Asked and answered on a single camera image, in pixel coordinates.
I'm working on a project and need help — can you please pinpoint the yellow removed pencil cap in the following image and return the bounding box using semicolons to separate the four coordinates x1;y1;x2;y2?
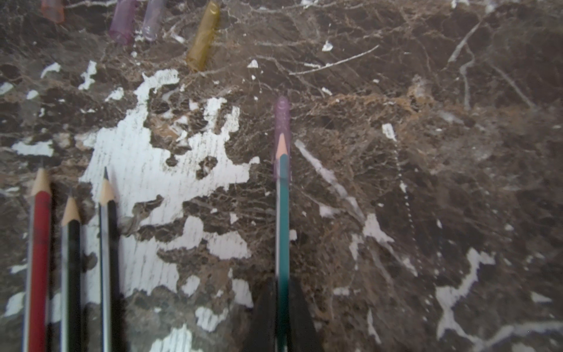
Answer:
186;1;220;72

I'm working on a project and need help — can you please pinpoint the red capped pencil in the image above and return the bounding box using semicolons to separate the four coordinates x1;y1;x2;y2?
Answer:
22;167;52;351

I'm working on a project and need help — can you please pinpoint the clear pink pencil cap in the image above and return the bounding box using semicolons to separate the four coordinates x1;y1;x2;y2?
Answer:
40;0;65;23

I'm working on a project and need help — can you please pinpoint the purple removed pencil cap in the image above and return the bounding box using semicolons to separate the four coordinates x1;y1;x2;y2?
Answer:
108;0;137;45

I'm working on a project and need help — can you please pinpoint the teal capped pencil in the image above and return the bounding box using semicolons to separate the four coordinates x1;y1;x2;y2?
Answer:
273;95;293;352

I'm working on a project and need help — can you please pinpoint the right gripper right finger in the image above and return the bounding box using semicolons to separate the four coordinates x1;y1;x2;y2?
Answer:
289;277;323;352

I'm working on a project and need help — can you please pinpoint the purple capped pencil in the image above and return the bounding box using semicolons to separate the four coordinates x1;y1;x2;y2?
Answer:
60;195;83;351

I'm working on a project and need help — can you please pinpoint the yellow capped pencil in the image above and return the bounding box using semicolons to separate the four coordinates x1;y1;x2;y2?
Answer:
98;171;125;351

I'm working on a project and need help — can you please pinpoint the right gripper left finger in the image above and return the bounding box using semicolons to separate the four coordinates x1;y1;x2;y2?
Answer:
241;279;277;352

